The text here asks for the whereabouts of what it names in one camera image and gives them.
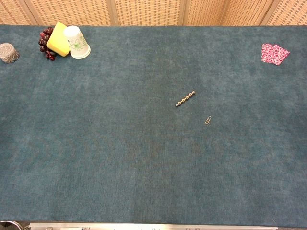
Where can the metal rail at table edge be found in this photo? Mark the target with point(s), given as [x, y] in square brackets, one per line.
[153, 226]

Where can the red patterned cards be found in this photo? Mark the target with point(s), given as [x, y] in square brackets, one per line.
[274, 54]

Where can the silver embossed round tin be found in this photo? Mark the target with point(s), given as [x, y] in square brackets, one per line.
[8, 53]

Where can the woven bamboo folding screen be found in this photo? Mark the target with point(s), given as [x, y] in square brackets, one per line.
[153, 10]

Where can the dark round metal object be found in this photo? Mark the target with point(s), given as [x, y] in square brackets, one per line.
[9, 225]

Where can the yellow sponge block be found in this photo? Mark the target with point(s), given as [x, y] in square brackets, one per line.
[58, 39]

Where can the white paper cup green print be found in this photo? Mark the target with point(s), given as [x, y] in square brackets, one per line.
[77, 44]

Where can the dark red grape bunch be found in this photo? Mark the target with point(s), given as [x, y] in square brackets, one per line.
[44, 41]

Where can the gold paper clip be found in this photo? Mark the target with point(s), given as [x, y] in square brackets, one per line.
[208, 120]

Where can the teal felt table mat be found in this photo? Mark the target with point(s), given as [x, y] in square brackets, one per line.
[134, 148]

